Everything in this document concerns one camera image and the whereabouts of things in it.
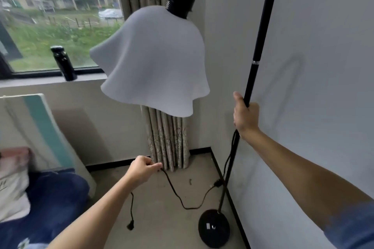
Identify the person's right hand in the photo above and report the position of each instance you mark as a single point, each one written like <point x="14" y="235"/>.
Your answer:
<point x="247" y="120"/>

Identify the person's left hand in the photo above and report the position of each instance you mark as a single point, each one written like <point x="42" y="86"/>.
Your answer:
<point x="140" y="170"/>

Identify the person's right thumb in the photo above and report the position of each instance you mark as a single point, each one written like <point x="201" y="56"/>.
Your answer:
<point x="239" y="99"/>

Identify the person's left fingers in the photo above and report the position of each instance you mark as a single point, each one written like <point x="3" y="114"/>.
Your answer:
<point x="152" y="165"/>

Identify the black floor lamp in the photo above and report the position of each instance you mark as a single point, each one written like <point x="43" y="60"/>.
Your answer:
<point x="257" y="52"/>

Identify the person's right forearm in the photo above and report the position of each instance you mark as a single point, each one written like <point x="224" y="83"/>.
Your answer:
<point x="298" y="175"/>

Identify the person's left forearm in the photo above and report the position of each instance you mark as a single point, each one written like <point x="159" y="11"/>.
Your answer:
<point x="96" y="213"/>

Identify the patterned beige curtain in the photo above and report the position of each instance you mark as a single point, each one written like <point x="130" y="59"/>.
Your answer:
<point x="165" y="140"/>

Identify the black baseboard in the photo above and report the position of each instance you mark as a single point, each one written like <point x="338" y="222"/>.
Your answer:
<point x="111" y="165"/>

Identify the white fabric lampshade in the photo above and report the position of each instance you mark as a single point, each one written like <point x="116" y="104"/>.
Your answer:
<point x="154" y="62"/>

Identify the dark blue blanket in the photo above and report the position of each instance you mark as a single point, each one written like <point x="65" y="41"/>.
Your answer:
<point x="52" y="205"/>

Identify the white mattress with teal stripe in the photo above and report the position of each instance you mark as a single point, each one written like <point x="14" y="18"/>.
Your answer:
<point x="41" y="123"/>

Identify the black water bottle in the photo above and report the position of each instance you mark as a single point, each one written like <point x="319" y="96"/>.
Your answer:
<point x="64" y="65"/>

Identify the white and pink pillow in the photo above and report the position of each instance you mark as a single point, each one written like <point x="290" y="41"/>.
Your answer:
<point x="11" y="187"/>

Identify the black framed window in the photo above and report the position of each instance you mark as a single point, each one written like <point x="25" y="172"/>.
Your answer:
<point x="43" y="72"/>

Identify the blue shirt sleeve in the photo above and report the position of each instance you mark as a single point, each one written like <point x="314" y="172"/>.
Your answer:
<point x="353" y="228"/>

